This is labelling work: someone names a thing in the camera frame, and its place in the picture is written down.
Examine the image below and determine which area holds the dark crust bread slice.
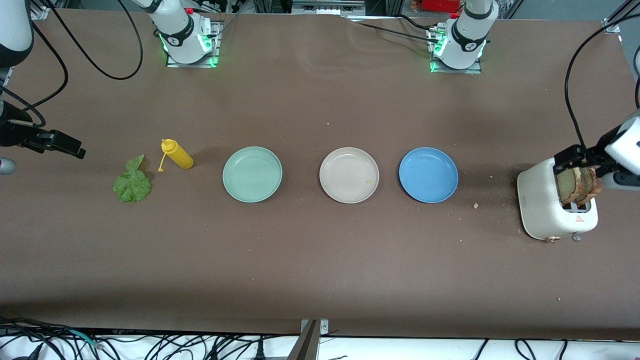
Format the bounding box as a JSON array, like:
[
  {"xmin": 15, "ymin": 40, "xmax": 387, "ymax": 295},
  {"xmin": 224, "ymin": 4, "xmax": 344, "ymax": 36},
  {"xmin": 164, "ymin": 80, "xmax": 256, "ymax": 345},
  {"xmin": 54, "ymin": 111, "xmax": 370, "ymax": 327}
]
[{"xmin": 577, "ymin": 166, "xmax": 603, "ymax": 205}]

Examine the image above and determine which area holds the light crust bread slice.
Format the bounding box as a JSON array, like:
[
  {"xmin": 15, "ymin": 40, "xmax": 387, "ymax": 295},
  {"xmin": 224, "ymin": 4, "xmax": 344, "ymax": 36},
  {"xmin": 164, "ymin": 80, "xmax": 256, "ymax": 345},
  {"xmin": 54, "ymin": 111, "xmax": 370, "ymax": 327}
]
[{"xmin": 555, "ymin": 169, "xmax": 586, "ymax": 205}]

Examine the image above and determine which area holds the green lettuce leaf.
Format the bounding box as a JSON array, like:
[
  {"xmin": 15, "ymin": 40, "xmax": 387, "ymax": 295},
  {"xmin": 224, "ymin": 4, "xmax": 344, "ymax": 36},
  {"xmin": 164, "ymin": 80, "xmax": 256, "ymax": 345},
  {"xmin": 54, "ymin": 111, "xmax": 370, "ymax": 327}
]
[{"xmin": 112, "ymin": 154, "xmax": 152, "ymax": 203}]

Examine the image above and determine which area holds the yellow mustard squeeze bottle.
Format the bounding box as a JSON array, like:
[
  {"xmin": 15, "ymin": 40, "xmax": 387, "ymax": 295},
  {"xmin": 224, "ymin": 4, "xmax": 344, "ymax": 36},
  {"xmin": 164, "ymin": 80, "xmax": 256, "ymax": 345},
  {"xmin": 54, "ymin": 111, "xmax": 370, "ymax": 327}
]
[{"xmin": 158, "ymin": 139, "xmax": 194, "ymax": 173}]

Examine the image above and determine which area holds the blue plate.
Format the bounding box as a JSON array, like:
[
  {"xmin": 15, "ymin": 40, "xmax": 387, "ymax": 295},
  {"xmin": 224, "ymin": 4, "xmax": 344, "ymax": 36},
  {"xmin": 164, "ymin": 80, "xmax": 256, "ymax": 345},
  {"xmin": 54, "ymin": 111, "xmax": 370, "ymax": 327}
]
[{"xmin": 398, "ymin": 147, "xmax": 459, "ymax": 204}]

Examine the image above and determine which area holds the pale green plate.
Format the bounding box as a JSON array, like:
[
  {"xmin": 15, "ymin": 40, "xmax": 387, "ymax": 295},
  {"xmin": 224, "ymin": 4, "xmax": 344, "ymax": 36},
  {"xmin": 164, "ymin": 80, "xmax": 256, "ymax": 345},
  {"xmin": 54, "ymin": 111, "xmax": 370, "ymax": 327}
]
[{"xmin": 222, "ymin": 146, "xmax": 283, "ymax": 204}]

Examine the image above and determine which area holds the beige plate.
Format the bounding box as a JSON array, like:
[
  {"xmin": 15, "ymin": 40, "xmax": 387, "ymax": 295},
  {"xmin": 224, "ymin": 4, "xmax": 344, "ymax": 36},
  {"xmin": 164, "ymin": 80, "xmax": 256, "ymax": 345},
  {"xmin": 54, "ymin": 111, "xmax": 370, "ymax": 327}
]
[{"xmin": 319, "ymin": 147, "xmax": 380, "ymax": 204}]

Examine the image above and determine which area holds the white toaster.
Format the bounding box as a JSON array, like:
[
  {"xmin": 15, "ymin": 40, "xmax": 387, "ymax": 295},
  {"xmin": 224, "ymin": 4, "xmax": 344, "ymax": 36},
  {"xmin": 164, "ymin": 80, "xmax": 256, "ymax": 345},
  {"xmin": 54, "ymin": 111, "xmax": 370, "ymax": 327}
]
[{"xmin": 516, "ymin": 157, "xmax": 599, "ymax": 244}]

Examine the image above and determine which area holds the red box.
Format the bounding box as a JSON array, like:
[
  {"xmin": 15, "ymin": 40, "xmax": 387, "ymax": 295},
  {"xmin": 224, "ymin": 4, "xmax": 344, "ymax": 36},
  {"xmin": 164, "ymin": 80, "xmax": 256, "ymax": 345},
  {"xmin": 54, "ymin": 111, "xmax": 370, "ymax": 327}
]
[{"xmin": 421, "ymin": 0, "xmax": 463, "ymax": 13}]

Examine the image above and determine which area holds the grey aluminium beam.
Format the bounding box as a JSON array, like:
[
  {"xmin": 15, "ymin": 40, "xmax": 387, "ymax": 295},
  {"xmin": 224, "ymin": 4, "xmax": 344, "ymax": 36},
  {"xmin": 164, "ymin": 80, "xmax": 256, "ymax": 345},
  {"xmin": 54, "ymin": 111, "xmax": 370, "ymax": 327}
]
[{"xmin": 287, "ymin": 320, "xmax": 319, "ymax": 360}]

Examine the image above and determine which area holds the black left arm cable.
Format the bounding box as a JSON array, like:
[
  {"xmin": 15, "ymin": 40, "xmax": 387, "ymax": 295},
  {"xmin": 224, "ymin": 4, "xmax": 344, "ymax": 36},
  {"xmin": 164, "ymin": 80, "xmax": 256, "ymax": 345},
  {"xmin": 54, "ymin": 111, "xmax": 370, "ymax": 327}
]
[{"xmin": 564, "ymin": 20, "xmax": 640, "ymax": 151}]

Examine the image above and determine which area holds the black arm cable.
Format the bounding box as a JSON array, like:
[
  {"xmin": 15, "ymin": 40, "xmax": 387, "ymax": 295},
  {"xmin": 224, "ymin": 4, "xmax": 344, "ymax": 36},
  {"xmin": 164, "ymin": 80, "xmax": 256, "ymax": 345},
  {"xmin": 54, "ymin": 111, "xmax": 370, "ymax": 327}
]
[
  {"xmin": 564, "ymin": 20, "xmax": 640, "ymax": 151},
  {"xmin": 0, "ymin": 0, "xmax": 145, "ymax": 128}
]

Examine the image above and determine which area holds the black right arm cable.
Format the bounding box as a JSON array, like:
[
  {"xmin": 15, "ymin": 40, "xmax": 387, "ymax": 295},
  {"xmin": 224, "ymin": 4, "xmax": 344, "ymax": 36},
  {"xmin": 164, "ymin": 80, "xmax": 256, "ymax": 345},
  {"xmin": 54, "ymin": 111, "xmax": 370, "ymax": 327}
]
[{"xmin": 0, "ymin": 0, "xmax": 145, "ymax": 128}]

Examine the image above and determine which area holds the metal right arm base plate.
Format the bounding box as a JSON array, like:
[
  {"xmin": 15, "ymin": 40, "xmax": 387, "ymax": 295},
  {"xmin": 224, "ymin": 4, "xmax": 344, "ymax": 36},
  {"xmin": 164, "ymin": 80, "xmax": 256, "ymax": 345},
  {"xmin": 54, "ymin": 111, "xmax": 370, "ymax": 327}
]
[{"xmin": 166, "ymin": 20, "xmax": 222, "ymax": 68}]

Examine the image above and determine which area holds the teal floor cable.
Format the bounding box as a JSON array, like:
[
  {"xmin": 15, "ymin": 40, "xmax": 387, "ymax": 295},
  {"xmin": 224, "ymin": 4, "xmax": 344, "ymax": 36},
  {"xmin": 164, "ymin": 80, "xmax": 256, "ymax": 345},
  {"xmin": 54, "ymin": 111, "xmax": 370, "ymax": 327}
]
[{"xmin": 69, "ymin": 328, "xmax": 104, "ymax": 350}]

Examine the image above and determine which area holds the black base power cable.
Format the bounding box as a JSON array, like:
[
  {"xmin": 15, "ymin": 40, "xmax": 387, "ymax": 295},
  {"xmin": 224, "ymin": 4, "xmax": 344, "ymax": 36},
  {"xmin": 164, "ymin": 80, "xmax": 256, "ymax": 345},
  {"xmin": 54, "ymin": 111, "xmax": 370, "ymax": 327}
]
[{"xmin": 345, "ymin": 14, "xmax": 443, "ymax": 45}]

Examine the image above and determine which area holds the silver aluminium frame rail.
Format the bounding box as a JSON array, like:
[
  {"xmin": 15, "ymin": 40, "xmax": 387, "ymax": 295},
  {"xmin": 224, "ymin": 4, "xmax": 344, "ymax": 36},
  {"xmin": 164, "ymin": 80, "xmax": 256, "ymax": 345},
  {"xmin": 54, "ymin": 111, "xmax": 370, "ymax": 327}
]
[{"xmin": 292, "ymin": 0, "xmax": 366, "ymax": 16}]

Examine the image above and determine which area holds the small metal bracket plate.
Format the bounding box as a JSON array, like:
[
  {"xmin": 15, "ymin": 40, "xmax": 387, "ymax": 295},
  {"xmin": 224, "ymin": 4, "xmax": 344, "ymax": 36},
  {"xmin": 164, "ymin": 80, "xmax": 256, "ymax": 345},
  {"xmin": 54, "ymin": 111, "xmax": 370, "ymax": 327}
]
[{"xmin": 300, "ymin": 319, "xmax": 329, "ymax": 335}]

